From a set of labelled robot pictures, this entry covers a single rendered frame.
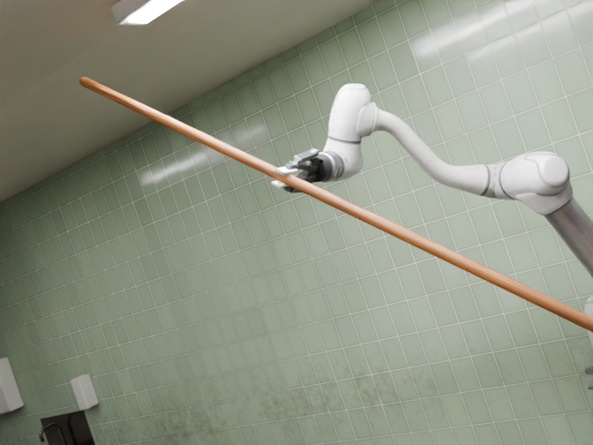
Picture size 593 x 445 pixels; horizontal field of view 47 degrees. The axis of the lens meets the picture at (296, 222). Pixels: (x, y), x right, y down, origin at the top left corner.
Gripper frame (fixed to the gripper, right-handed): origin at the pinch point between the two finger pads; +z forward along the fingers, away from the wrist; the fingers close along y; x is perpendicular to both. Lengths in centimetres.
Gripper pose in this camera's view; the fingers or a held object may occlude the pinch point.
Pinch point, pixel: (284, 177)
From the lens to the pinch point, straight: 179.6
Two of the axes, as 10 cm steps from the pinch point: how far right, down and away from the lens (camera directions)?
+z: -5.1, 1.8, -8.4
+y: -2.7, 9.0, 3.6
